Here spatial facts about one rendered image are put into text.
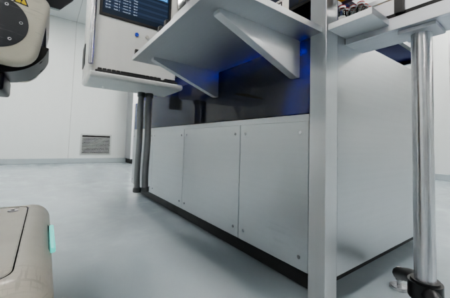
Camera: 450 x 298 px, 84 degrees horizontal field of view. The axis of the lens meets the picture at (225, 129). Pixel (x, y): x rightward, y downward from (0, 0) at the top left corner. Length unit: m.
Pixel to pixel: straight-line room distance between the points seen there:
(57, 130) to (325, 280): 5.62
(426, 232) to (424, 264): 0.09
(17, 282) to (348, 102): 0.93
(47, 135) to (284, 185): 5.45
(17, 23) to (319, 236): 0.93
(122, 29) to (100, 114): 4.59
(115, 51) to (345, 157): 1.26
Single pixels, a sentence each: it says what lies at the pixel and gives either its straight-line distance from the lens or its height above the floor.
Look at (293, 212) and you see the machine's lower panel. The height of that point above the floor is 0.27.
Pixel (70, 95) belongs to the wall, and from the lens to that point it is 6.08.
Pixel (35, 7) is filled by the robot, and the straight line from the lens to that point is 0.71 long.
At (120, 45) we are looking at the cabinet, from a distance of 1.58.
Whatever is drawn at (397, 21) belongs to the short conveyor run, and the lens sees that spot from 0.93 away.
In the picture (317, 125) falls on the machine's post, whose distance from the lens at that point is 0.85.
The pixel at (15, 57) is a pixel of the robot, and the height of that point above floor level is 0.66.
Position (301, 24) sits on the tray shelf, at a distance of 0.84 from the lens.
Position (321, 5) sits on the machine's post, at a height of 0.95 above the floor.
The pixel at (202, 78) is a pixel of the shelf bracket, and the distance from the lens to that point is 1.24.
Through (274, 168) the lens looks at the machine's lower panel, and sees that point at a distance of 0.96.
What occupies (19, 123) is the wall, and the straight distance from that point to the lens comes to 6.02.
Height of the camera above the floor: 0.50
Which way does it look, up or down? 3 degrees up
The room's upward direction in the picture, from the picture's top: 2 degrees clockwise
